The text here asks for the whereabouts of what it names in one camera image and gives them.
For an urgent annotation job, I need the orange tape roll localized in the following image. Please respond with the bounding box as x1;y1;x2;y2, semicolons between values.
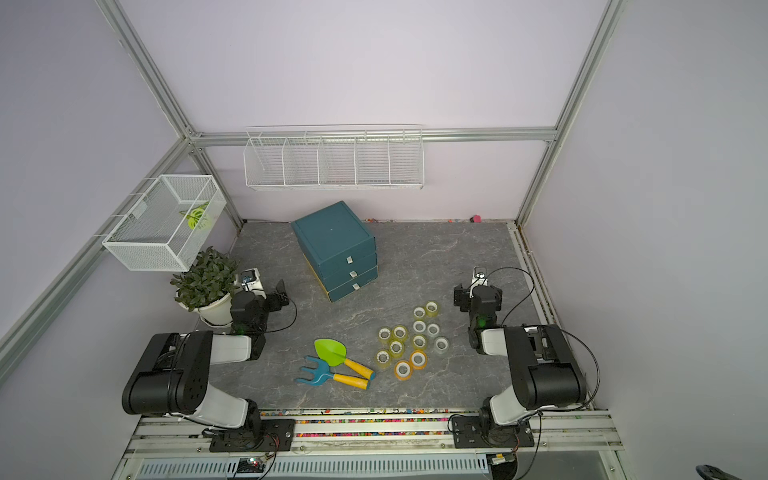
394;360;413;381
410;350;428;370

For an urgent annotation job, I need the teal three-drawer cabinet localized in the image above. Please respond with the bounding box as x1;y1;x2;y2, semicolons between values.
291;201;379;302

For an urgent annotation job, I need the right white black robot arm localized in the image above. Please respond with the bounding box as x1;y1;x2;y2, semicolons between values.
453;276;588;429

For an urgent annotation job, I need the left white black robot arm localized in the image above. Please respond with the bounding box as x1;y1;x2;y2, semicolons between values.
121;280;290;434

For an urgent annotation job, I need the potted green plant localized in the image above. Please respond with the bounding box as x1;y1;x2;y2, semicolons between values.
170;247;237;328

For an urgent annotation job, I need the blue toy rake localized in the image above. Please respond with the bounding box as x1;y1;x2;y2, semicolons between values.
294;356;369;390

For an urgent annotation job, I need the green toy shovel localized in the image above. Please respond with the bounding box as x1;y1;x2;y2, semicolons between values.
314;338;375;380

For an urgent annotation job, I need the green leaf toy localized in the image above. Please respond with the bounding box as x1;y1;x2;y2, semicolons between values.
179;202;212;231

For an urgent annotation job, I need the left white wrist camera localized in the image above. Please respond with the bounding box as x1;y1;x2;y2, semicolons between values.
238;268;267;298

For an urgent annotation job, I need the white wire mesh basket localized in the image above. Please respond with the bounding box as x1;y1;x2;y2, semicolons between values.
102;174;227;272

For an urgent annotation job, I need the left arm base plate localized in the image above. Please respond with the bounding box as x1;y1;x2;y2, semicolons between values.
209;418;296;453

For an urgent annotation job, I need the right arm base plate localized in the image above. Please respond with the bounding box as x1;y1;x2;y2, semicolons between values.
447;414;535;449

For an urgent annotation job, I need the white wire wall shelf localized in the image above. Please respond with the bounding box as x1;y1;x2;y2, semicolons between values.
243;125;426;190

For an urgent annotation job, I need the white vented cable duct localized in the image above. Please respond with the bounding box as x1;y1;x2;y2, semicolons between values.
131;454;491;479

